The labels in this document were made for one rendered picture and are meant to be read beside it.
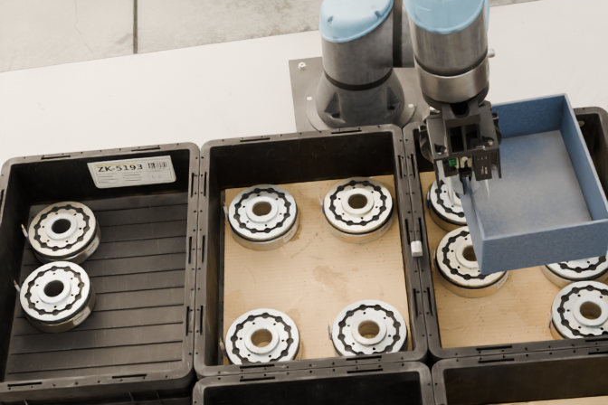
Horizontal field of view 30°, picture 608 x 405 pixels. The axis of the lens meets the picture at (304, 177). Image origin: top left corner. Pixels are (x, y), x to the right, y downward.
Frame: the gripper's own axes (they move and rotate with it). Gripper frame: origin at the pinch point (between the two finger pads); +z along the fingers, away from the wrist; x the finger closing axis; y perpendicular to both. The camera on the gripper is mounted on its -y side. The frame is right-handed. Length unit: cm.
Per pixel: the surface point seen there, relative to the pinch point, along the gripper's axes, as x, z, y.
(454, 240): -1.8, 26.8, -10.7
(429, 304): -6.7, 20.5, 3.3
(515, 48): 16, 44, -63
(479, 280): 0.5, 26.6, -3.1
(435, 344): -6.8, 19.1, 10.2
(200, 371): -36.7, 16.4, 10.5
